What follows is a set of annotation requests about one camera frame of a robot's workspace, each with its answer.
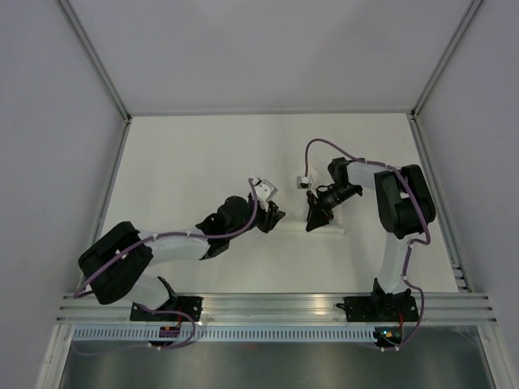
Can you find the left side aluminium rail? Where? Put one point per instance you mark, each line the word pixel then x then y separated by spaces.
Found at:
pixel 109 184

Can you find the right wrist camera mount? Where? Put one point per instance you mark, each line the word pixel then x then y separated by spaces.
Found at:
pixel 306 182

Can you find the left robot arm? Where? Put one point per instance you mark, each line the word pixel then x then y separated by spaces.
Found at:
pixel 114 266

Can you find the white cloth napkin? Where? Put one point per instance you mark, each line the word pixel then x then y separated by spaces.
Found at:
pixel 297 226

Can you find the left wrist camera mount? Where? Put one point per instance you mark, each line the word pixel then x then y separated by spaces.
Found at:
pixel 264 191

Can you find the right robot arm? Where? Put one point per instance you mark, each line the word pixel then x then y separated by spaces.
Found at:
pixel 405 209

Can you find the white slotted cable duct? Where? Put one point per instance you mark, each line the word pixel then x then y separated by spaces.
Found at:
pixel 229 333

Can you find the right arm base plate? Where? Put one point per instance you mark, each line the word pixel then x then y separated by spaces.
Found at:
pixel 380 307

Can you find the aluminium frame post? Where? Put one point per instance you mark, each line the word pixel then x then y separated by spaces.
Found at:
pixel 463 26
pixel 81 35

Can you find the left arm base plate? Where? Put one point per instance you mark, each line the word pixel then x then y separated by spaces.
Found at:
pixel 181 309

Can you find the back aluminium frame rail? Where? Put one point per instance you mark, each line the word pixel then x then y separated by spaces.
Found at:
pixel 241 112

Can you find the right aluminium frame post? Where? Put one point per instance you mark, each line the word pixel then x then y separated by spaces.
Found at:
pixel 463 26

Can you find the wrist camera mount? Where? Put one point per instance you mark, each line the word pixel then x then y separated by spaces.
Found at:
pixel 306 182
pixel 264 191

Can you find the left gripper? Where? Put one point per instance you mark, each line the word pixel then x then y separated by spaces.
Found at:
pixel 271 218

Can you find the left aluminium frame post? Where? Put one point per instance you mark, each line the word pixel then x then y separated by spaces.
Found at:
pixel 81 35

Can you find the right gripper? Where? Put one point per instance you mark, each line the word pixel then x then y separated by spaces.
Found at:
pixel 317 216

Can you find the front aluminium rail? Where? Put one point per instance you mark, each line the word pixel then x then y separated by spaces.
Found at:
pixel 440 309

